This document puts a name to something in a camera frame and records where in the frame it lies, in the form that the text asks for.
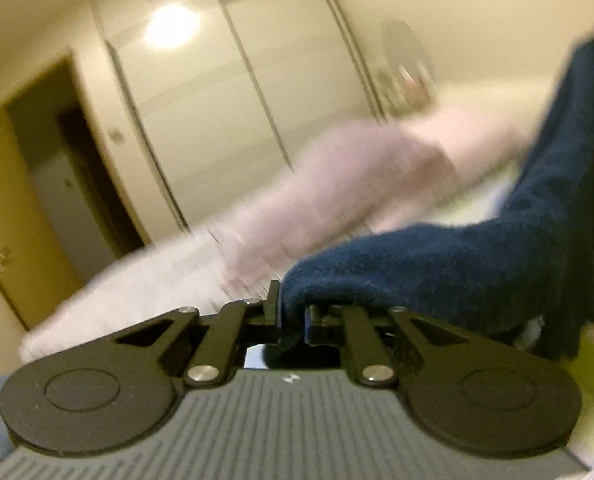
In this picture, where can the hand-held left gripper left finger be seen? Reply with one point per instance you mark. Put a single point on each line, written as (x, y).
(273, 310)

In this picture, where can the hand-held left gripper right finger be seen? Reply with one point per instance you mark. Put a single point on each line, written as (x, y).
(309, 324)

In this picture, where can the navy blue knit sweater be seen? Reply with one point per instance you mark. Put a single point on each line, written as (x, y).
(477, 260)

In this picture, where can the grey striped pillow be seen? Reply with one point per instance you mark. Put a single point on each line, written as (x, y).
(152, 280)

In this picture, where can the pink fleece blanket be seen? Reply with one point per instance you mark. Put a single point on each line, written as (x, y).
(367, 170)

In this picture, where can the cream sliding door wardrobe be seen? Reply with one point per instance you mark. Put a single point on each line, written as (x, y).
(202, 110)

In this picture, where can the wooden room door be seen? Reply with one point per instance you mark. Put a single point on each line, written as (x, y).
(12, 210)

